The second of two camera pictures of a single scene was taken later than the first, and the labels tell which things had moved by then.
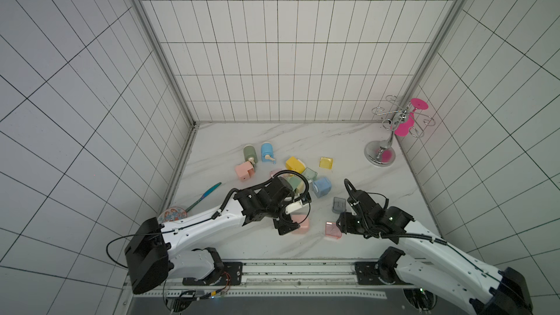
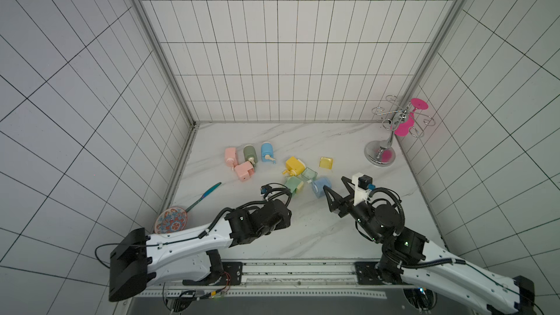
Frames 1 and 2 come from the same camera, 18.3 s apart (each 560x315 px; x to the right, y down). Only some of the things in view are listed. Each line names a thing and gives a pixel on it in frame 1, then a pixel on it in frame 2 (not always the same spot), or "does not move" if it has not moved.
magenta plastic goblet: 403,127 does not move
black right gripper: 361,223 to 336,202
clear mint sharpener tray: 310,173 does not move
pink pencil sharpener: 303,222 to 230,154
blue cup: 322,187 does not move
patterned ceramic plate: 171,214 does not move
